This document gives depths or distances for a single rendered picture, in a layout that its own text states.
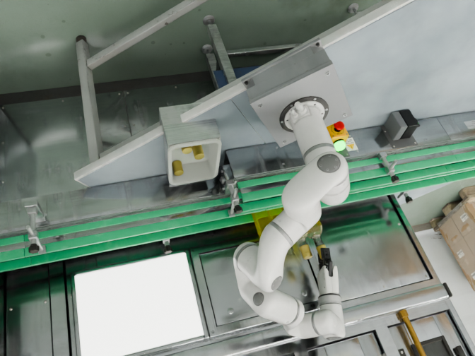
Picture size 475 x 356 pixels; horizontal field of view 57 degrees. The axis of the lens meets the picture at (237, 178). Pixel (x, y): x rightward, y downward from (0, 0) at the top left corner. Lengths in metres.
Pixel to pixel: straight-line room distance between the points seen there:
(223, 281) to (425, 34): 1.07
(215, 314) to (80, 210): 0.59
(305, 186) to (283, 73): 0.37
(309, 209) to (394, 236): 0.91
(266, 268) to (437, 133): 1.05
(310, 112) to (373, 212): 0.78
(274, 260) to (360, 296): 0.72
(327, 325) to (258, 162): 0.59
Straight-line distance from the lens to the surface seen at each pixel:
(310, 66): 1.29
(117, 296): 1.65
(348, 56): 1.46
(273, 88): 1.29
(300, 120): 1.32
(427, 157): 1.86
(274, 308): 1.25
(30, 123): 2.16
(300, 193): 1.10
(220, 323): 1.62
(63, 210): 1.62
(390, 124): 1.81
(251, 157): 1.59
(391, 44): 1.51
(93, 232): 1.58
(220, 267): 1.68
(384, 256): 1.91
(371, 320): 1.77
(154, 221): 1.57
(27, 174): 2.00
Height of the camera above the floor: 1.66
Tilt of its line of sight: 30 degrees down
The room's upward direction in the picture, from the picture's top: 162 degrees clockwise
